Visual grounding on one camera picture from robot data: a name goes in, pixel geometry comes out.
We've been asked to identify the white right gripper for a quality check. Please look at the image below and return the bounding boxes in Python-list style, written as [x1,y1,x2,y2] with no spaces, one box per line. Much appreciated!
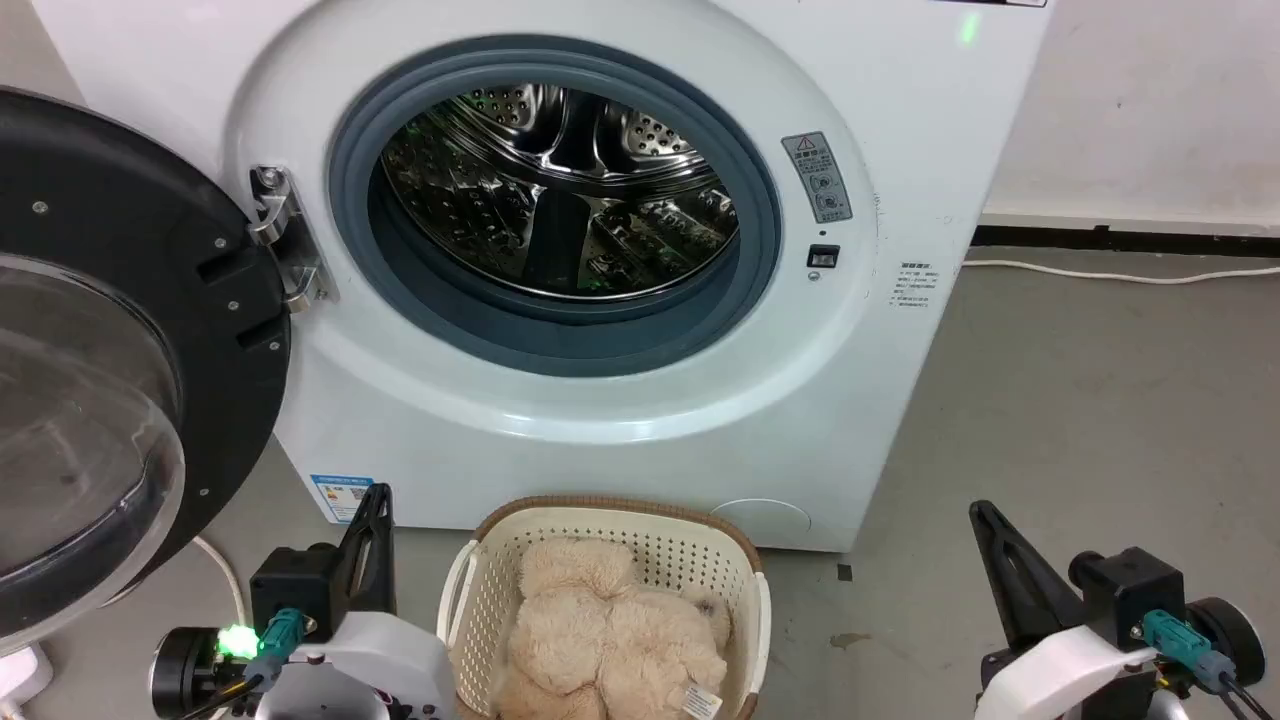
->
[969,500,1163,720]

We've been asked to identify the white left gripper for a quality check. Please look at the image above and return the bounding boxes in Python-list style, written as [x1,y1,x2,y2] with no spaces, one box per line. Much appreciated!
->
[253,483,458,720]

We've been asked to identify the white front-load washing machine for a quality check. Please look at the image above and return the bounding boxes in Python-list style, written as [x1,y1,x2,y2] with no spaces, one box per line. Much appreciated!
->
[30,0,1057,554]

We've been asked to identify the blue energy label sticker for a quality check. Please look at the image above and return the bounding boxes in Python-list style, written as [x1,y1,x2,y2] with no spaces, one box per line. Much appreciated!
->
[309,474,375,525]

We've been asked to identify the grey rubber door gasket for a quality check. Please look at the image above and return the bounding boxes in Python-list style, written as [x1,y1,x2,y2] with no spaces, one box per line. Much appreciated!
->
[328,35,783,379]

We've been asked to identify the beige plush teddy bear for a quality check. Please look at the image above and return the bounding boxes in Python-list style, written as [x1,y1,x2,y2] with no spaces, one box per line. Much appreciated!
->
[493,538,734,720]

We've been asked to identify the cream perforated laundry basket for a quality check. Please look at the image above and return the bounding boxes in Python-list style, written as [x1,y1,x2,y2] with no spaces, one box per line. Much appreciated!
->
[437,496,773,720]

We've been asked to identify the metal door hinge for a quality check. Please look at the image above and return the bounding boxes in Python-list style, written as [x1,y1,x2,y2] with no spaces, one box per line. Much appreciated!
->
[247,165,328,314]

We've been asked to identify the black round washer door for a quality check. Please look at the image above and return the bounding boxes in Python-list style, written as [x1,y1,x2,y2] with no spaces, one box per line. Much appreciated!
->
[0,88,293,657]

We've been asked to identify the white power strip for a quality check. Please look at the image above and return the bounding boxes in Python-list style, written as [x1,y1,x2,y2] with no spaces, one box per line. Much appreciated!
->
[0,645,54,706]

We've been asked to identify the steel washer drum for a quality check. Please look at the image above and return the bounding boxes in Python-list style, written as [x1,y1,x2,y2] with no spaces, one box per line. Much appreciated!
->
[380,84,741,301]

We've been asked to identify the grey warning sticker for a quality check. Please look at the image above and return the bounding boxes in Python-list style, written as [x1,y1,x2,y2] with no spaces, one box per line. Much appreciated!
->
[781,131,854,225]

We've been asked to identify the short white power cord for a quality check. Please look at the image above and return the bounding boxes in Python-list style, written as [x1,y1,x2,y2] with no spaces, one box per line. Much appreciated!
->
[192,536,248,629]

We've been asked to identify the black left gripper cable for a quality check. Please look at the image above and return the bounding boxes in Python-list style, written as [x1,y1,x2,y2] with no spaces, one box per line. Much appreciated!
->
[180,608,306,720]

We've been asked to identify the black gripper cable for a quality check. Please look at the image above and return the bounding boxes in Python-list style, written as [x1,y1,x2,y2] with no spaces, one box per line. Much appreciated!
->
[180,608,306,720]
[1140,610,1275,720]

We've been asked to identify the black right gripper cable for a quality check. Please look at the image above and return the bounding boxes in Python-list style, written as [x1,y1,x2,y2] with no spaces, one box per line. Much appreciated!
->
[1140,610,1275,720]

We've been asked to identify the long white floor cable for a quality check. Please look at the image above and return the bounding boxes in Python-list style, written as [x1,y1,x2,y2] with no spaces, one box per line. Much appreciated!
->
[962,258,1280,286]

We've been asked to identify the black wall baseboard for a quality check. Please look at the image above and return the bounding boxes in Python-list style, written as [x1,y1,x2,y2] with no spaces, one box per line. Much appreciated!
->
[972,225,1280,260]

